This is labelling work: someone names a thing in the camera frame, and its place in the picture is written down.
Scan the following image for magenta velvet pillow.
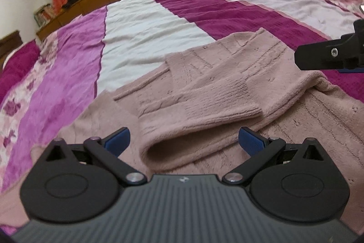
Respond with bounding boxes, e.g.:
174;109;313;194
0;41;41;102

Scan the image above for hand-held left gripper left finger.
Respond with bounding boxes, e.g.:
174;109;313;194
43;127;148;186

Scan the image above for stack of books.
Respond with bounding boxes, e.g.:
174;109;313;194
33;3;59;27

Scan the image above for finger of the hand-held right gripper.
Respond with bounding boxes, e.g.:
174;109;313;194
295;19;364;73

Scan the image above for pink knitted sweater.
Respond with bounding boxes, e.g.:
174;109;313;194
0;27;364;235

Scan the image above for purple floral striped blanket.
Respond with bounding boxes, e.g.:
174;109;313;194
0;0;364;232

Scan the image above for wooden headboard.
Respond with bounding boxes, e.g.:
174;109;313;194
0;30;23;68

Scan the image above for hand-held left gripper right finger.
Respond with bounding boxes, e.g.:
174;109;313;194
222;127;325;185

